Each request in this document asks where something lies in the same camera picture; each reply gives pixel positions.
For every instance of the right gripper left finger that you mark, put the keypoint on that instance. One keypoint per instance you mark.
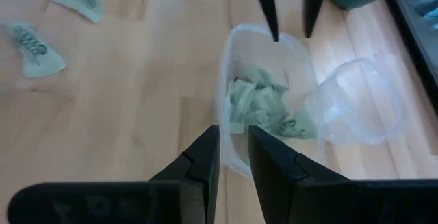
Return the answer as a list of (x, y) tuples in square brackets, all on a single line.
[(202, 169)]

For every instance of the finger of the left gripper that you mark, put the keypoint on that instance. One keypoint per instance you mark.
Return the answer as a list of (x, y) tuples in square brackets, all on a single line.
[(265, 1), (314, 5)]

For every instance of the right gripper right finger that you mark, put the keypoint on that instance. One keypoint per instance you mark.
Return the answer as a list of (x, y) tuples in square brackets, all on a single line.
[(277, 176)]

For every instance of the rectangular clear plastic container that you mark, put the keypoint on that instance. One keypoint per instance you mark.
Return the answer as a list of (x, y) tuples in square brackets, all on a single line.
[(260, 52)]

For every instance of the black metal table frame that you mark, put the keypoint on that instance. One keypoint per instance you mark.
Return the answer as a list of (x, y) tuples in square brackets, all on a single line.
[(414, 46)]

